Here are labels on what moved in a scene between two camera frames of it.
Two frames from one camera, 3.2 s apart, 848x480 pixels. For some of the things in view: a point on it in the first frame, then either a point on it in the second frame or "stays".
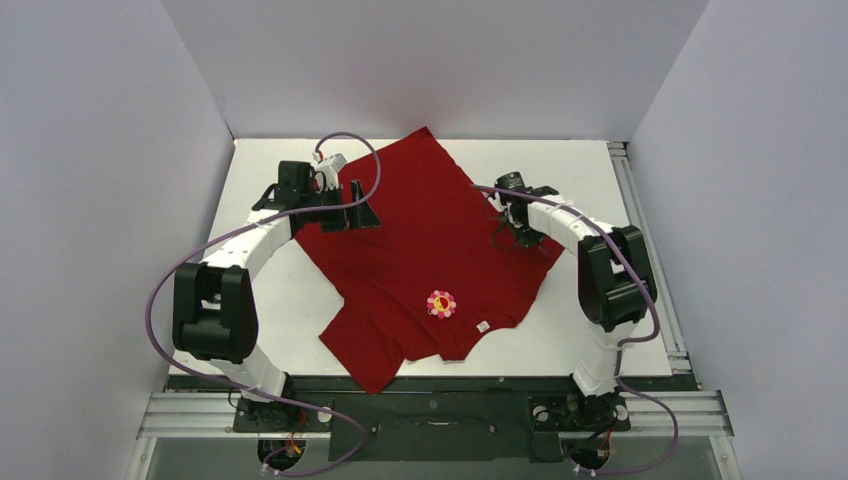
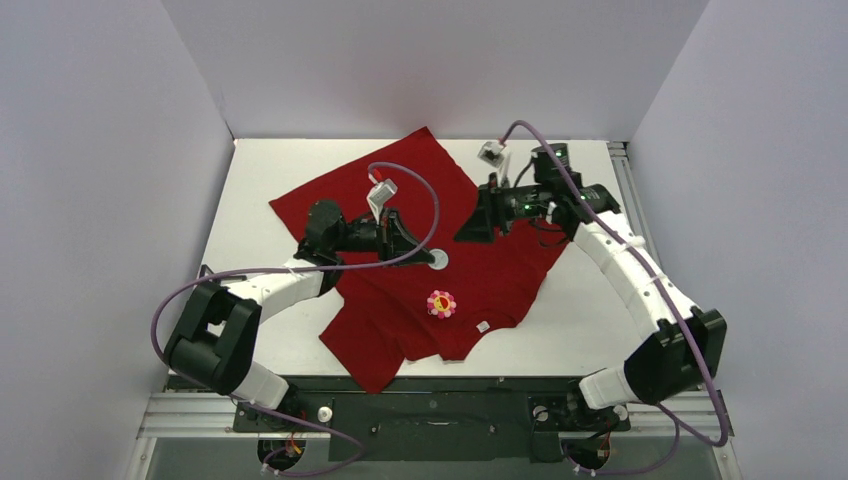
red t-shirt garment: [422, 285] stays
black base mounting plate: [437, 423] stays
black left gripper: [360, 217] to [392, 239]
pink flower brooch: [441, 304] stays
